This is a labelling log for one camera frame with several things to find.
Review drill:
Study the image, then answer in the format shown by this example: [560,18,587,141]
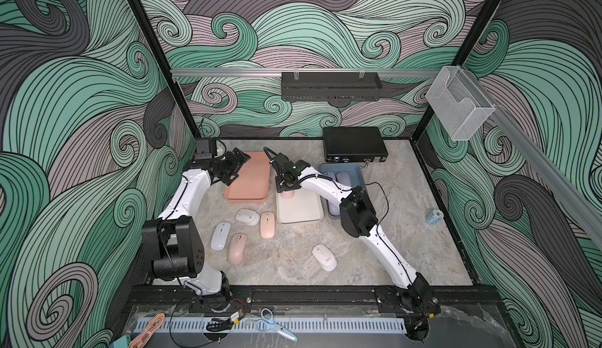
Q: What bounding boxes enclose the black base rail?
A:
[123,285,502,316]

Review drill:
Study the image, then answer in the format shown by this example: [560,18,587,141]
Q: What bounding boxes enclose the black wall shelf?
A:
[281,73,383,102]

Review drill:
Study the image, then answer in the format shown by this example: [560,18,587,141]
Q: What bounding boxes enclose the peach flat mouse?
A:
[260,211,276,239]

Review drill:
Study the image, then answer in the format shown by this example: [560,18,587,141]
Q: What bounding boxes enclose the pale blue white flat mouse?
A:
[210,222,231,252]

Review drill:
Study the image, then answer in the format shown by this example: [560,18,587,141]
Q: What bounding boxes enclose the clear plastic wall holder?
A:
[426,66,495,142]

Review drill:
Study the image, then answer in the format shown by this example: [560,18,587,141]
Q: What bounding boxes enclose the pink storage tray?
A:
[224,152,271,204]

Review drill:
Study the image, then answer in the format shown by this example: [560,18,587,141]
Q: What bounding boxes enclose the orange cable coil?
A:
[126,313,166,348]

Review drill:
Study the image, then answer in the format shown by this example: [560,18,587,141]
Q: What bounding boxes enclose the white mouse with logo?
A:
[311,244,338,272]

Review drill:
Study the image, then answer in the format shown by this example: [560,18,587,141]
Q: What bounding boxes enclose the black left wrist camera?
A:
[194,138,218,161]

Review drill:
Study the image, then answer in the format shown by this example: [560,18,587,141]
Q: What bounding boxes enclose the black ribbed briefcase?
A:
[322,127,389,163]

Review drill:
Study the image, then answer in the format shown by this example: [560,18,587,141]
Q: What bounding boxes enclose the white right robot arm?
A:
[263,147,440,316]

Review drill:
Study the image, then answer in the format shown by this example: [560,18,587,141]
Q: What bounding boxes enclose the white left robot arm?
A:
[141,148,251,296]

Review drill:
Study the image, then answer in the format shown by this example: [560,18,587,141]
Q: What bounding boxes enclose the aluminium wall rail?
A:
[171,67,441,78]

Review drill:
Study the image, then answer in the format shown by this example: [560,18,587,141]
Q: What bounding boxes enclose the blue handled scissors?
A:
[255,308,298,342]

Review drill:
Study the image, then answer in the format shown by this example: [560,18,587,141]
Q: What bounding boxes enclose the white slotted cable duct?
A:
[158,317,407,334]

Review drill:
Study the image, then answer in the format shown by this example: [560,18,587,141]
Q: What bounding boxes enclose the cream storage tray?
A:
[276,188,324,225]

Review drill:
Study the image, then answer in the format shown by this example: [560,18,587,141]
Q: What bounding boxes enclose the blue storage tray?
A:
[320,163,365,219]

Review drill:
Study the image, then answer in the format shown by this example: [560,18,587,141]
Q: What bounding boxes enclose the purple mouse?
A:
[323,172,336,182]
[327,201,340,218]
[335,172,352,190]

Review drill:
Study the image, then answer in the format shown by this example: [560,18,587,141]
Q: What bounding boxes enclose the white mouse upper left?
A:
[235,208,261,227]

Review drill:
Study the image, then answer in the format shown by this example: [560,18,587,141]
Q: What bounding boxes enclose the pink mouse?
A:
[227,233,248,266]
[280,190,295,200]

